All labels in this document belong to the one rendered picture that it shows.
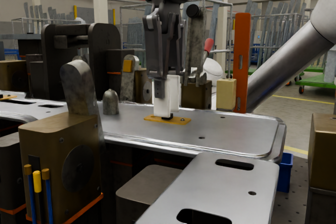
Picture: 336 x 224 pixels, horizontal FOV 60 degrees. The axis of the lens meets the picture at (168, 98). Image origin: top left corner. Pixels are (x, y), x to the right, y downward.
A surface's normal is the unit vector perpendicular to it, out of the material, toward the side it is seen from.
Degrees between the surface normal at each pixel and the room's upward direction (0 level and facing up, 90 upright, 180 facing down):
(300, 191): 0
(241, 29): 90
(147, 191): 0
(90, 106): 90
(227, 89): 90
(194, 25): 81
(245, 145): 0
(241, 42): 90
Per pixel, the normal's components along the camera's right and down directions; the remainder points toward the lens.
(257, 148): 0.00, -0.98
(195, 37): -0.41, 0.02
